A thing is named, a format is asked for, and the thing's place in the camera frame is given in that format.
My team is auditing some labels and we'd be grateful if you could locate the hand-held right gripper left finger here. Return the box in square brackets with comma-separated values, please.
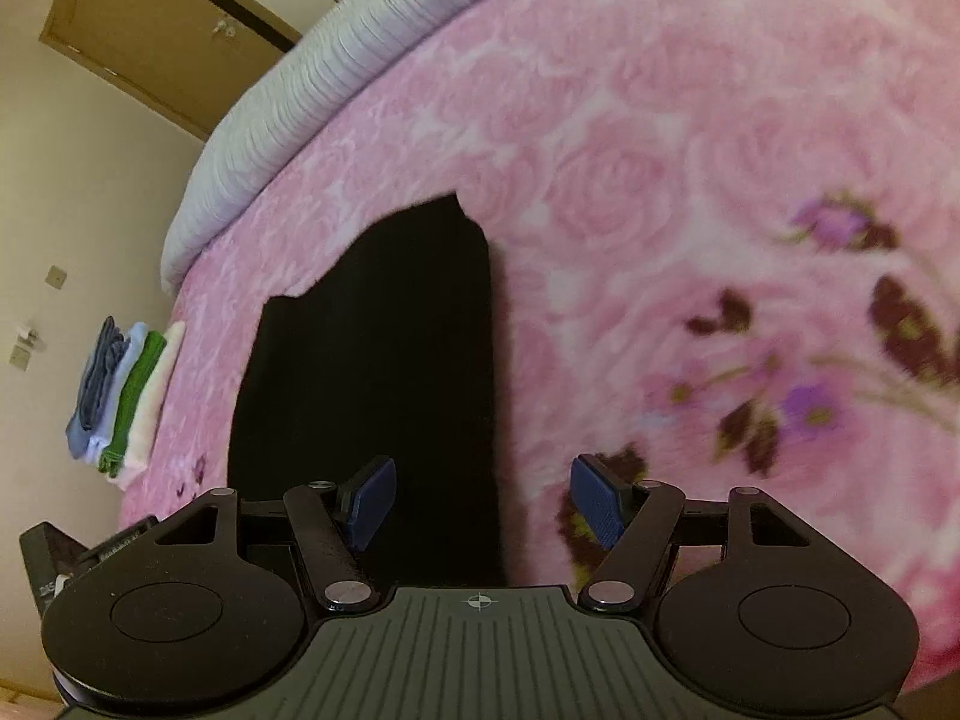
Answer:
[153, 454, 398, 613]

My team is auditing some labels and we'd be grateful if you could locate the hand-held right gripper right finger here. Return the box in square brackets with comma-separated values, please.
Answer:
[568, 454, 812, 613]

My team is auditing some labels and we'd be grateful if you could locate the black button cardigan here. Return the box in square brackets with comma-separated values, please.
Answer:
[227, 192, 502, 589]

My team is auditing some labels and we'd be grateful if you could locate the stack of folded clothes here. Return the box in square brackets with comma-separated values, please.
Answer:
[109, 321, 187, 487]

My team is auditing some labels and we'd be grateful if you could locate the light blue folded garment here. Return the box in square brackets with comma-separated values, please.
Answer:
[64, 321, 149, 466]

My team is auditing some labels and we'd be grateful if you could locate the green folded garment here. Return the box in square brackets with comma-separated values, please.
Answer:
[99, 330, 167, 475]

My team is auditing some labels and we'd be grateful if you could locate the navy folded garment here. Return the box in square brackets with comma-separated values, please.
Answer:
[78, 316, 130, 437]

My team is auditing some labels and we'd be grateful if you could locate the pink rose print blanket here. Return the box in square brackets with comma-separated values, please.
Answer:
[120, 0, 960, 698]

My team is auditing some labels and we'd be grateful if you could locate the lilac striped duvet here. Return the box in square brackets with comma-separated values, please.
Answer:
[160, 0, 593, 295]

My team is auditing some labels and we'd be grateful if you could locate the brown wooden door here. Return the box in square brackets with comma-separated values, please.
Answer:
[39, 0, 302, 142]

